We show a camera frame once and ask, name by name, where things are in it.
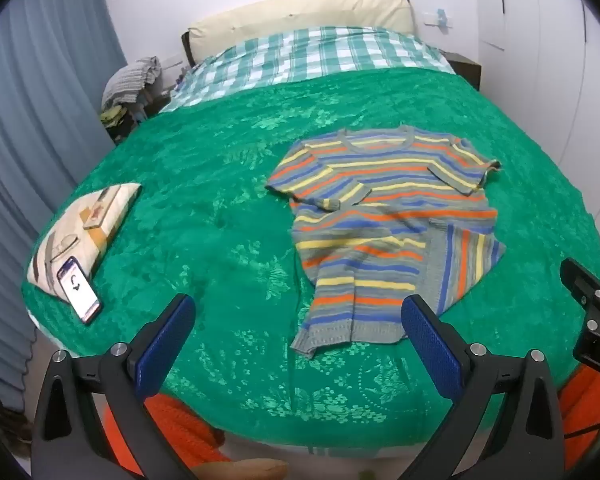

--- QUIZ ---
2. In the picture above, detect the grey striped clothes pile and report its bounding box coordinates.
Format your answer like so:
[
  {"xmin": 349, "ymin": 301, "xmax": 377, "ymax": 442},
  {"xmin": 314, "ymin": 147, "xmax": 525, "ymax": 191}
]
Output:
[{"xmin": 101, "ymin": 56, "xmax": 162, "ymax": 110}]

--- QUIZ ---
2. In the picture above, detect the patterned cream pillow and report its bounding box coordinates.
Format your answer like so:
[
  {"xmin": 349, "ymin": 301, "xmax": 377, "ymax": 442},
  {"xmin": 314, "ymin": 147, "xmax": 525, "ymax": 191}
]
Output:
[{"xmin": 26, "ymin": 183, "xmax": 142, "ymax": 306}]

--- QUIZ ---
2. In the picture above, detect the white wardrobe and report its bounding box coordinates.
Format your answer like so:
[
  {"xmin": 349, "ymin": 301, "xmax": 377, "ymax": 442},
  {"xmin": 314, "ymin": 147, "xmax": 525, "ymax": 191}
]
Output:
[{"xmin": 472, "ymin": 0, "xmax": 600, "ymax": 221}]

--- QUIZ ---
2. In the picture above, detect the white wall socket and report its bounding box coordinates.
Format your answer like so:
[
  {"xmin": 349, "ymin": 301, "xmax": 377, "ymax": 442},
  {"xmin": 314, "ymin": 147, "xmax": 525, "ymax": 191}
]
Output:
[{"xmin": 422, "ymin": 8, "xmax": 457, "ymax": 32}]

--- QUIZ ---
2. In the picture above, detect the dark wooden nightstand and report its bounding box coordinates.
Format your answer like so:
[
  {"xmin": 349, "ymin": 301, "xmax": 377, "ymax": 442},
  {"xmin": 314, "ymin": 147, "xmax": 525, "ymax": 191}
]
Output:
[{"xmin": 442, "ymin": 50, "xmax": 482, "ymax": 92}]

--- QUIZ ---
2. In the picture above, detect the striped knit sweater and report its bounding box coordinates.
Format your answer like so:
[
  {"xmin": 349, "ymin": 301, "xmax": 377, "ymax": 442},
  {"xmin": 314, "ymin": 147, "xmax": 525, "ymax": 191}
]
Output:
[{"xmin": 265, "ymin": 125, "xmax": 507, "ymax": 359}]

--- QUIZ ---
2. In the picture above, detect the green floral blanket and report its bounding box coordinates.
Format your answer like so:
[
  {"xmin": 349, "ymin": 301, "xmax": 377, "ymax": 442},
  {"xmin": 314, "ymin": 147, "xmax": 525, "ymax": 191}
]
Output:
[{"xmin": 21, "ymin": 69, "xmax": 600, "ymax": 448}]

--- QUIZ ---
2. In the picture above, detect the black smartphone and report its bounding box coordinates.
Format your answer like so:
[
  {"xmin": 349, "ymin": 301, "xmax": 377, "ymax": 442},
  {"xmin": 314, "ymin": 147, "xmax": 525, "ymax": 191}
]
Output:
[{"xmin": 57, "ymin": 256, "xmax": 102, "ymax": 324}]

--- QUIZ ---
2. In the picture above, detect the grey-blue curtain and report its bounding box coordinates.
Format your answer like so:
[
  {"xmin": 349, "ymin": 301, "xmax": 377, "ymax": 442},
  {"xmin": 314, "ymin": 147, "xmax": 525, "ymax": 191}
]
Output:
[{"xmin": 0, "ymin": 0, "xmax": 126, "ymax": 411}]

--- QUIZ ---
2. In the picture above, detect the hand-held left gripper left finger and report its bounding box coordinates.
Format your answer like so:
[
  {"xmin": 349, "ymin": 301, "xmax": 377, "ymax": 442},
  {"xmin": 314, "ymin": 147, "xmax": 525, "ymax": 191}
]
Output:
[{"xmin": 31, "ymin": 294, "xmax": 197, "ymax": 480}]

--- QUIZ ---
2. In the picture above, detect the cream padded headboard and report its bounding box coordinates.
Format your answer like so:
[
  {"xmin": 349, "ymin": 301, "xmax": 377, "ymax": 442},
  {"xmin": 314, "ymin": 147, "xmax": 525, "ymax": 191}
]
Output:
[{"xmin": 181, "ymin": 0, "xmax": 415, "ymax": 66}]

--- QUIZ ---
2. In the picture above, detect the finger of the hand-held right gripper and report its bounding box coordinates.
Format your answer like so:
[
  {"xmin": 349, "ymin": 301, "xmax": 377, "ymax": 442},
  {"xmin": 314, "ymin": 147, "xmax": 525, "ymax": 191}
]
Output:
[{"xmin": 560, "ymin": 258, "xmax": 600, "ymax": 318}]

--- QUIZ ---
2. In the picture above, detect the green checked bed sheet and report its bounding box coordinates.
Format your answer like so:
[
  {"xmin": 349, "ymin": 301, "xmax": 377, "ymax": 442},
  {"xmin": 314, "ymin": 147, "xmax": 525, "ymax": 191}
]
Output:
[{"xmin": 159, "ymin": 26, "xmax": 456, "ymax": 113}]

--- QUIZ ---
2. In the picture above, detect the cluttered dark nightstand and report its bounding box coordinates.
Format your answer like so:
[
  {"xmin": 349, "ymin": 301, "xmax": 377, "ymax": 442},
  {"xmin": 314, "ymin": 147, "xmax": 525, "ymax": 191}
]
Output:
[{"xmin": 99, "ymin": 94, "xmax": 173, "ymax": 146}]

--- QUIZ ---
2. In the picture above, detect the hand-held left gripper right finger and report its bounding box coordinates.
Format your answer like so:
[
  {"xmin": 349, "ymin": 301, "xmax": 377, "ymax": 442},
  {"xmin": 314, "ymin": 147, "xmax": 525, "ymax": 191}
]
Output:
[{"xmin": 401, "ymin": 295, "xmax": 566, "ymax": 480}]

